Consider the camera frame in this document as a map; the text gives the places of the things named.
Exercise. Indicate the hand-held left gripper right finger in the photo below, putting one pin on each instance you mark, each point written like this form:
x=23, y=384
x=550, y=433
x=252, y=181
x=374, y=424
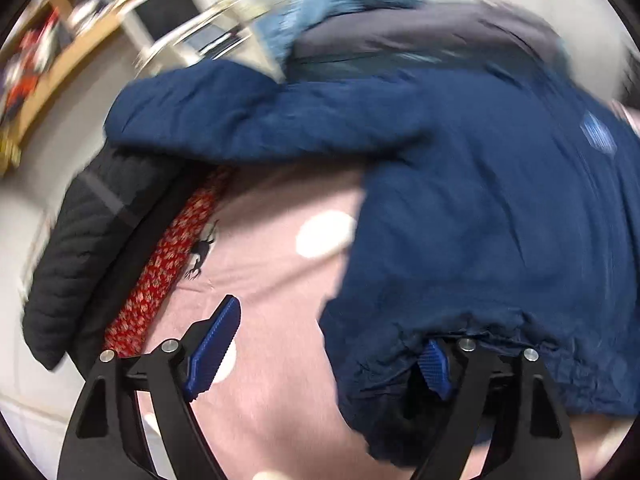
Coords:
x=434, y=367

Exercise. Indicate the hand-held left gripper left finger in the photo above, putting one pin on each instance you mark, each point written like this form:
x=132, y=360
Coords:
x=214, y=345

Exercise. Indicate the navy blue hooded jacket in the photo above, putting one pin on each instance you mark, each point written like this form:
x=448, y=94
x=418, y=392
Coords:
x=480, y=200

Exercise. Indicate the pink dotted bed sheet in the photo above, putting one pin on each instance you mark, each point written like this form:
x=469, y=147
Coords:
x=270, y=320

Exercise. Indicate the red floral cloth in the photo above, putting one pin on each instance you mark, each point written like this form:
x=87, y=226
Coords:
x=165, y=265

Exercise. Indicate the black quilted jacket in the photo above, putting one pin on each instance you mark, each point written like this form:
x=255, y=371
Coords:
x=85, y=255

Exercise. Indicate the white side table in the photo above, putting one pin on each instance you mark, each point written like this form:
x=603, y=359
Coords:
x=187, y=15

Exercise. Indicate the wooden shelf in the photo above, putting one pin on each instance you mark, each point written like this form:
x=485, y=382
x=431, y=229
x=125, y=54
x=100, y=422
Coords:
x=55, y=45

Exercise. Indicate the light blue knitted cloth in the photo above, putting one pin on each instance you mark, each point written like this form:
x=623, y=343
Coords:
x=320, y=10

